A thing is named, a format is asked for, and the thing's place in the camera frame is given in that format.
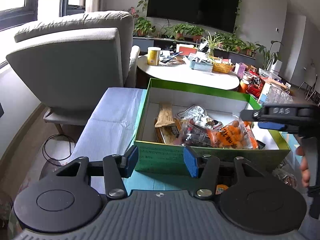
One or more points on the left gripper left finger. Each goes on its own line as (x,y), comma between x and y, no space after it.
(115,168)

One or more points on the black wall television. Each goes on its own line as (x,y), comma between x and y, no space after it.
(217,14)

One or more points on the grey armchair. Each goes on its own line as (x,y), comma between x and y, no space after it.
(68,63)

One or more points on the clear glass pitcher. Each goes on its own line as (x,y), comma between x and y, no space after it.
(278,96)

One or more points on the spider plant in pot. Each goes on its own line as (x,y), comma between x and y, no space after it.
(212,42)

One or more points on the brown dried fruit packet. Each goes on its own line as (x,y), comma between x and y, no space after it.
(193,135)

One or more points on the blue white carton box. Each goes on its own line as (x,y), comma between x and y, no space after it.
(264,93)

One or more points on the small orange jelly packet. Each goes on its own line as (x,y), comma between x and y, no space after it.
(221,188)

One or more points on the red white printed snack bag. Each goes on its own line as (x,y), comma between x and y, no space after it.
(199,117)

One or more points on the light blue tissue box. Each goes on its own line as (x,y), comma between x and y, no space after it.
(200,66)

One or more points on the white oval coffee table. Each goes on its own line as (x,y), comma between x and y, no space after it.
(183,73)

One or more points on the woven wicker basket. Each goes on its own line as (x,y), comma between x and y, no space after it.
(222,68)

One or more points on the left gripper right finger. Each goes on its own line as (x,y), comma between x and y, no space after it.
(205,169)

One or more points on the orange peanut snack bag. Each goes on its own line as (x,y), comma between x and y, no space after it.
(236,135)

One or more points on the rice cracker snack packet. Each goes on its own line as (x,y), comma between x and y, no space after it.
(167,134)

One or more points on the clear dried dates packet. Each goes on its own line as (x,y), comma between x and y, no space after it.
(286,177)

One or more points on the person's right hand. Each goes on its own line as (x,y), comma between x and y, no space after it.
(303,167)

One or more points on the green cardboard box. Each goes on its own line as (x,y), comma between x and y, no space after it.
(175,115)

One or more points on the long tan snack bar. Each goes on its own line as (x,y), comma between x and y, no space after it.
(165,117)

